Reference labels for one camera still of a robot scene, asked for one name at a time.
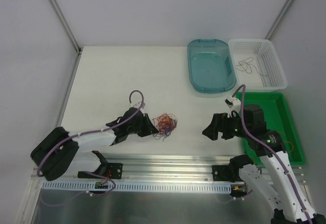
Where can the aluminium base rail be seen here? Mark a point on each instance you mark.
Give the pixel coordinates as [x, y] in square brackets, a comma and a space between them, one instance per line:
[150, 168]

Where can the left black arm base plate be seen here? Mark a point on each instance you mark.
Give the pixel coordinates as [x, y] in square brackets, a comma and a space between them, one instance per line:
[105, 170]

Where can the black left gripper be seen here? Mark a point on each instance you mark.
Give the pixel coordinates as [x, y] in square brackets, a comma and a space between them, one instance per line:
[142, 125]

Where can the white perforated plastic basket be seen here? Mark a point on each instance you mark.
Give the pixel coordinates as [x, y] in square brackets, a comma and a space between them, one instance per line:
[257, 65]

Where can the white slotted cable duct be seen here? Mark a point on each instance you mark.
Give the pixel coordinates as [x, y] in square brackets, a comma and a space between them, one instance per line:
[138, 186]

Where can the aluminium frame post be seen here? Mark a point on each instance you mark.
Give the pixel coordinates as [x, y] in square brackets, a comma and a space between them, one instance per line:
[60, 15]
[279, 18]

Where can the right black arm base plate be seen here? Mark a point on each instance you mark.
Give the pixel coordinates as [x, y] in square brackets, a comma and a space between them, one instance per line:
[225, 173]

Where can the right aluminium frame post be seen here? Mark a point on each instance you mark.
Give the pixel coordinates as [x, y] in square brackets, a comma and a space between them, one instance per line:
[279, 18]

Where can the green plastic tray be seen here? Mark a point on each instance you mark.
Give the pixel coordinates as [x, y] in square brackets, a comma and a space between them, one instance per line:
[278, 117]

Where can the teal transparent plastic bin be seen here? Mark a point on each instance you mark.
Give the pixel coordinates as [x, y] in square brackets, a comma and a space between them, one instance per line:
[210, 67]

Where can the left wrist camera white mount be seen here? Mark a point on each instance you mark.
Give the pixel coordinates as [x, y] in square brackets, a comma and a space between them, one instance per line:
[139, 105]

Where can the left aluminium frame post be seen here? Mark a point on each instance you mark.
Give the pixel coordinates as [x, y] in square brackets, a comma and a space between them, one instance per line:
[60, 15]

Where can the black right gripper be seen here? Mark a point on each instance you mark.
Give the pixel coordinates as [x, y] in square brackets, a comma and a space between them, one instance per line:
[220, 126]

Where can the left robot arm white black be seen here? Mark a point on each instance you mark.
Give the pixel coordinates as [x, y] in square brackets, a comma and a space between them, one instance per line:
[54, 155]

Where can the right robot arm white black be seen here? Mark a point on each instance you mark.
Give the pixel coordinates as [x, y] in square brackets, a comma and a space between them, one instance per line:
[283, 197]

